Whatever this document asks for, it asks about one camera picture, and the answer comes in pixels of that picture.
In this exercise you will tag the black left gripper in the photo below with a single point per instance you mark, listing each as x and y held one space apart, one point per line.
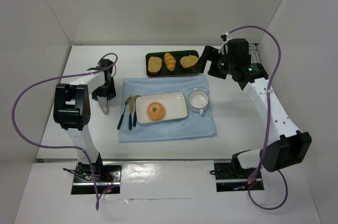
103 94

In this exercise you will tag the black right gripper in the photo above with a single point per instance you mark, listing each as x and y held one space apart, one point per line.
212 61

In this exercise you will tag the metal tongs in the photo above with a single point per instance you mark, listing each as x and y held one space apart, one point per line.
104 104

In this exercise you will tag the white soup cup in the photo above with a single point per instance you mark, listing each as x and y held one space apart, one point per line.
198 101

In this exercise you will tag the orange bagel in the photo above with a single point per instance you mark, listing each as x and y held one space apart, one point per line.
155 111

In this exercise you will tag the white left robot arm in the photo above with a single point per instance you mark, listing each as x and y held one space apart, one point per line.
72 111

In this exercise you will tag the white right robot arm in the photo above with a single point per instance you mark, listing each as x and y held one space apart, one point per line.
286 144

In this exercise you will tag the right bread slice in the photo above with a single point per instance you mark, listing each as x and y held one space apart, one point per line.
189 61

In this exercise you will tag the bread slice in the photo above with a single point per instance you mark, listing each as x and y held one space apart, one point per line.
154 65
189 61

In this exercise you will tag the left bread slice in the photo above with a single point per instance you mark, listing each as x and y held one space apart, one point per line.
154 65

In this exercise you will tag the dark green tray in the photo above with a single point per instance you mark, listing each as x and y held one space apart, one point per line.
163 70

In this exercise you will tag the yellow croissant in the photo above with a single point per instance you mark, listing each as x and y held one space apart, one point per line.
170 61

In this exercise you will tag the white rectangular plate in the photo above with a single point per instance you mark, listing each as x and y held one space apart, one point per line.
174 103

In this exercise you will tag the light blue cloth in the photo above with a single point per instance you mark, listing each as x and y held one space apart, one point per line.
192 127

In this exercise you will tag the gold knife teal handle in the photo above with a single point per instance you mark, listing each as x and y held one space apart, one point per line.
131 109

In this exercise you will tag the gold fork teal handle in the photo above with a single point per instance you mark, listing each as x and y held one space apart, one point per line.
122 115

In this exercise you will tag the gold spoon teal handle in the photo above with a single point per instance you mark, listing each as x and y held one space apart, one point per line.
135 112

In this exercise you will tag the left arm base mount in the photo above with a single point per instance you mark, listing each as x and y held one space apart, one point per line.
109 179

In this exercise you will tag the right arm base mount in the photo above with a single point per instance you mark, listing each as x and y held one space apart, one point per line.
229 180

